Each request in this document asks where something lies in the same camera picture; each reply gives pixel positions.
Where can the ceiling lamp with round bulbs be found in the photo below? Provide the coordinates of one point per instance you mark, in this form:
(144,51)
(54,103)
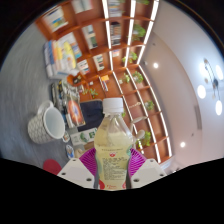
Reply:
(215,88)

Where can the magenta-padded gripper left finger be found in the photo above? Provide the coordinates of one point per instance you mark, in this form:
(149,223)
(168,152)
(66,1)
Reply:
(76,173)

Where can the dark chair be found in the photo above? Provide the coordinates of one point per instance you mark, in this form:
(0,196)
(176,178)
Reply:
(91,115)

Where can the small blue white trinket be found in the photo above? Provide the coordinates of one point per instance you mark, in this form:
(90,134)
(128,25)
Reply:
(69,151)

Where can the clear bottle with yellow drink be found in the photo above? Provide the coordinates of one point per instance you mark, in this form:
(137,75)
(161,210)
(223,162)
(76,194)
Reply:
(113,150)

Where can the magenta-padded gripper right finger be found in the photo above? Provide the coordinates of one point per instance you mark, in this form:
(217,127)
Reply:
(148,171)

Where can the white mug with triangle pattern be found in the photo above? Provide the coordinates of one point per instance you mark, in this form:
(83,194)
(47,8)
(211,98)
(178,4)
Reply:
(41,128)

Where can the wooden shelf unit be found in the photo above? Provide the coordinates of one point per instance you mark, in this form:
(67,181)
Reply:
(123,50)

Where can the ceiling air vent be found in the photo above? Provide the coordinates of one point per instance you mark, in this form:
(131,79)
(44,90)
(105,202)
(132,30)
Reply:
(198,117)

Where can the tall green and white carton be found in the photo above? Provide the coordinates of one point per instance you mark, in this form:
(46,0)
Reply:
(83,136)

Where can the round recessed ceiling light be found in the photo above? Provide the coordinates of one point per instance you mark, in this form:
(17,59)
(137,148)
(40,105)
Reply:
(155,65)
(182,144)

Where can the stack of dark books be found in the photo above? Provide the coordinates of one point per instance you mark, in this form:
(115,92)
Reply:
(71,106)

